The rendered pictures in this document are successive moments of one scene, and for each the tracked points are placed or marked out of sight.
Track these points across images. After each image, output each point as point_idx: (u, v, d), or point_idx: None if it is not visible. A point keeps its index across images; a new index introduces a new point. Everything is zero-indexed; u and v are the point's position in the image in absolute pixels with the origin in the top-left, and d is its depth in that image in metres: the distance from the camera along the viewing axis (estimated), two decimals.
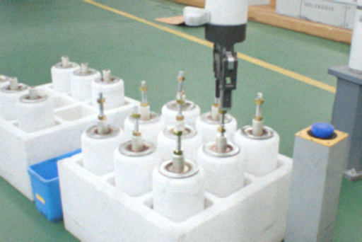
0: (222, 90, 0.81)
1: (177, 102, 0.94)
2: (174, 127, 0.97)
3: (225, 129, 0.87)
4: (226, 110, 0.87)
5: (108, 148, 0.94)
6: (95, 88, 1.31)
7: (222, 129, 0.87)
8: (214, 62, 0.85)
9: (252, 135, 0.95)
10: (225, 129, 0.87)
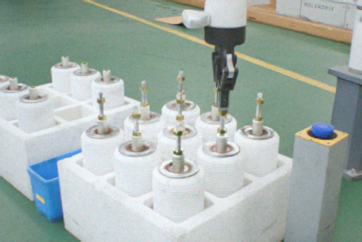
0: (219, 90, 0.84)
1: (177, 102, 0.94)
2: (174, 127, 0.97)
3: (225, 130, 0.87)
4: (227, 112, 0.87)
5: (108, 148, 0.94)
6: (95, 88, 1.31)
7: (221, 131, 0.87)
8: (214, 66, 0.84)
9: (252, 135, 0.95)
10: (224, 130, 0.87)
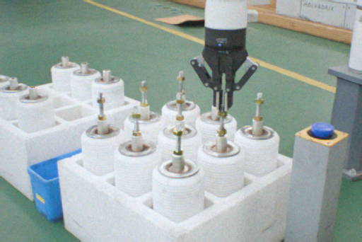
0: (220, 89, 0.86)
1: (177, 102, 0.94)
2: (174, 127, 0.97)
3: (217, 129, 0.88)
4: (220, 114, 0.86)
5: (108, 148, 0.94)
6: (95, 88, 1.31)
7: (219, 129, 0.89)
8: None
9: (252, 135, 0.95)
10: (217, 129, 0.88)
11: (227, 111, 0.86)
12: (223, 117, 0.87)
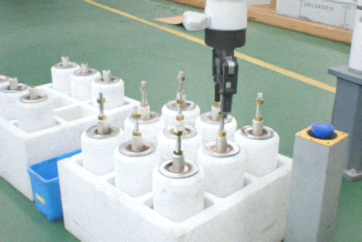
0: (222, 94, 0.82)
1: (177, 102, 0.94)
2: (174, 127, 0.97)
3: (217, 130, 0.89)
4: (218, 116, 0.86)
5: (108, 148, 0.94)
6: (95, 88, 1.31)
7: None
8: (213, 66, 0.85)
9: (252, 135, 0.95)
10: (218, 130, 0.89)
11: None
12: (223, 119, 0.87)
